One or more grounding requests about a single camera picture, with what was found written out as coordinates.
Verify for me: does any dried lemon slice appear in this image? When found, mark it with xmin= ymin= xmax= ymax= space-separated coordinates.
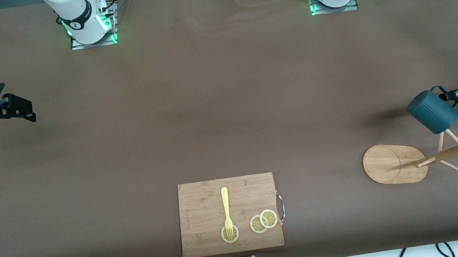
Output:
xmin=258 ymin=208 xmax=279 ymax=230
xmin=220 ymin=223 xmax=241 ymax=245
xmin=248 ymin=214 xmax=269 ymax=235

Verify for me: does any yellow plastic fork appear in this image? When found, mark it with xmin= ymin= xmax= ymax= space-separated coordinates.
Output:
xmin=218 ymin=186 xmax=236 ymax=238

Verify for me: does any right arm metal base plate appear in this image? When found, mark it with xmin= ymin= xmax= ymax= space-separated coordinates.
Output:
xmin=65 ymin=1 xmax=120 ymax=51

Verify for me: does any teal mug with yellow inside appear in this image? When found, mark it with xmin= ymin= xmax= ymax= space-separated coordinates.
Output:
xmin=404 ymin=83 xmax=458 ymax=139

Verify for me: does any bamboo cutting board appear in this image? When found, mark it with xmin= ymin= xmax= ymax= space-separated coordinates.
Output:
xmin=171 ymin=168 xmax=291 ymax=257

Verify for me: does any wooden mug rack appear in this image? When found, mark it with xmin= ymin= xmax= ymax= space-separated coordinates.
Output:
xmin=359 ymin=128 xmax=458 ymax=197

